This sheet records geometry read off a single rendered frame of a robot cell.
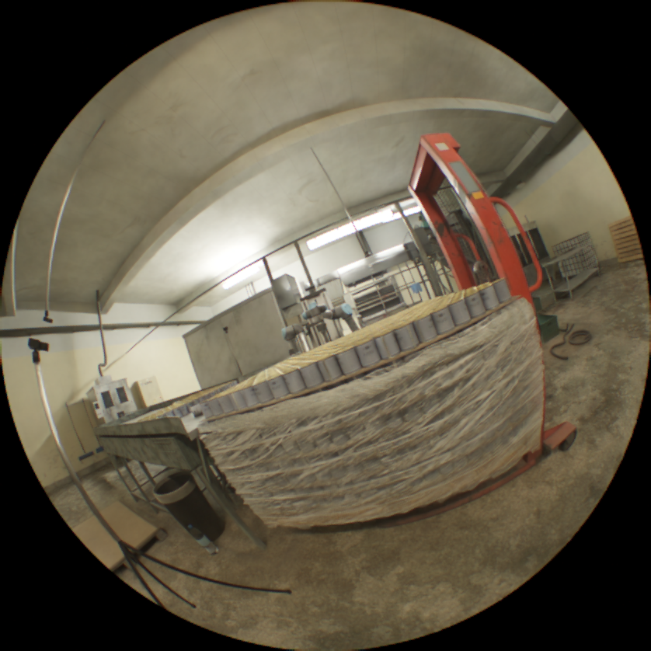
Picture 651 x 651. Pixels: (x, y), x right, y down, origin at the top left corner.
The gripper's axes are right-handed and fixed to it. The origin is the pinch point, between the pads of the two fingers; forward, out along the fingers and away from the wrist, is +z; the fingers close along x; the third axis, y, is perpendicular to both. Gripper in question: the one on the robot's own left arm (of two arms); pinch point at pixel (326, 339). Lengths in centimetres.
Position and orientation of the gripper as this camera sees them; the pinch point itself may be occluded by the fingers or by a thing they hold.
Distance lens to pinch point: 165.2
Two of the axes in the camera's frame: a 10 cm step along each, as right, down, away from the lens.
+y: 9.0, -3.9, -1.9
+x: 1.9, -0.4, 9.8
